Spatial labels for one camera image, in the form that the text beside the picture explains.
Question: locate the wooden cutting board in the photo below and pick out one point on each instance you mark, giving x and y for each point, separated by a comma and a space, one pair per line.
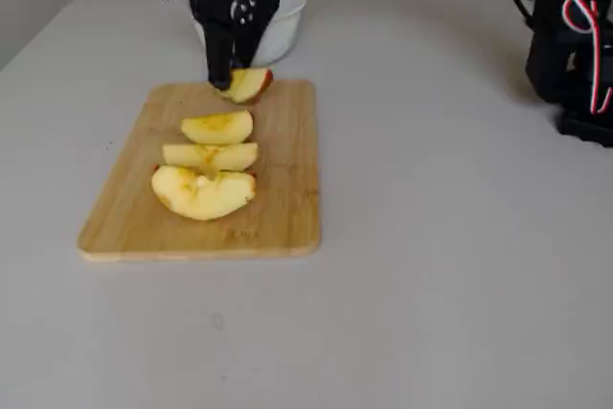
287, 188

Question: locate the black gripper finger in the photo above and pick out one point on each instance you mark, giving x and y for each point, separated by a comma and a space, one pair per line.
249, 47
220, 54

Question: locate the yellow apple slice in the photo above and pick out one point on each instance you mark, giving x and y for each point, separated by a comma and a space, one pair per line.
215, 129
230, 156

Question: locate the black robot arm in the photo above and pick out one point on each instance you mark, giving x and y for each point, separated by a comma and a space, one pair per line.
551, 45

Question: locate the apple slice with brown core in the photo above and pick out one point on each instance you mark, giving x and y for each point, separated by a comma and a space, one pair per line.
201, 198

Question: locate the apple slice with red skin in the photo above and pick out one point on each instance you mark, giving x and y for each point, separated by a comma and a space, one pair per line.
250, 85

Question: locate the white bowl with butterfly print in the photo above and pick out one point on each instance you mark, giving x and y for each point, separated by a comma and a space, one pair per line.
283, 28

